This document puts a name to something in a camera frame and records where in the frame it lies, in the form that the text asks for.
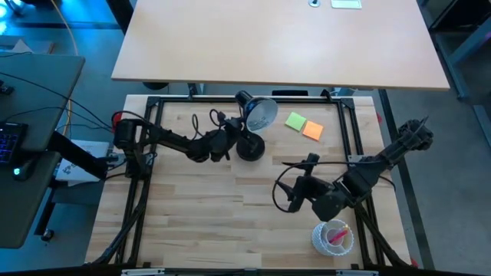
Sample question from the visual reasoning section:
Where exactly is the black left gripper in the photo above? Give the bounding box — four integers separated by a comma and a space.
187, 117, 246, 162

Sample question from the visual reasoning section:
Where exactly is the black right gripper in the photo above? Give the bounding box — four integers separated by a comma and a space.
276, 174, 334, 214

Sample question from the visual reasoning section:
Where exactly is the black gooseneck desk lamp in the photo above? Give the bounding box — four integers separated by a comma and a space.
234, 90, 278, 162

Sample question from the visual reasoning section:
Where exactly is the white textured cup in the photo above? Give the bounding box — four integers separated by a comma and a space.
311, 218, 355, 257

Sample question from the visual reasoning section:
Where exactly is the pink marker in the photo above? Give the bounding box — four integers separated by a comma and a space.
328, 228, 349, 245

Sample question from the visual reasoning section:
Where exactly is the green sticky note pad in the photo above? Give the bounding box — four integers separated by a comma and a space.
284, 111, 308, 132

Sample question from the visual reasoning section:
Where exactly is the orange sticky note pad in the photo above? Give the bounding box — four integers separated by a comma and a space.
302, 120, 325, 142

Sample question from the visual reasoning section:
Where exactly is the large light wooden desk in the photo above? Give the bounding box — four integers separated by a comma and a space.
110, 0, 450, 91

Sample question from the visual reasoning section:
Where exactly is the red clamp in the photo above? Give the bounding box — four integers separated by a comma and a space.
111, 110, 123, 133

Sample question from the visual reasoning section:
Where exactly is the white printed paper sheet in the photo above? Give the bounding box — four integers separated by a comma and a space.
55, 140, 110, 183

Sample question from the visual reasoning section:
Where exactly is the black support bar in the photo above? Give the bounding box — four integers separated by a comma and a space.
48, 130, 109, 180

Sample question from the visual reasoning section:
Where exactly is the white pad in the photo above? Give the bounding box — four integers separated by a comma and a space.
331, 0, 363, 9

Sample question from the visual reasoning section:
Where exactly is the dark grey desk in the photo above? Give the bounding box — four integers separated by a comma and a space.
0, 53, 86, 249

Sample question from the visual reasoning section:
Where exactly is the black computer mouse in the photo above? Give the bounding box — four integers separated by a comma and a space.
12, 159, 38, 182

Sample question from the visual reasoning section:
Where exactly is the black backlit keyboard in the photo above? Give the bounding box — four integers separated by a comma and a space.
0, 121, 28, 166

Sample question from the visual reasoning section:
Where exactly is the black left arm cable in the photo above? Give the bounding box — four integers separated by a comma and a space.
190, 108, 228, 142

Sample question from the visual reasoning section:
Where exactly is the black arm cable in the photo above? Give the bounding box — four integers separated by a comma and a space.
272, 160, 384, 214
190, 108, 228, 142

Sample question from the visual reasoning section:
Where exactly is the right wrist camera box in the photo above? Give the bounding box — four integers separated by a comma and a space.
305, 153, 321, 177

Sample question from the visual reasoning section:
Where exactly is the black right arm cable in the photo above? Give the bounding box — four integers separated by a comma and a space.
272, 160, 384, 214

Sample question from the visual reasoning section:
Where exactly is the black desk cable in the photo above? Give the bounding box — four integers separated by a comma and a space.
0, 71, 116, 131

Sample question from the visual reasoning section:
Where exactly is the yellow cable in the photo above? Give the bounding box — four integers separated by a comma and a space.
49, 0, 80, 135

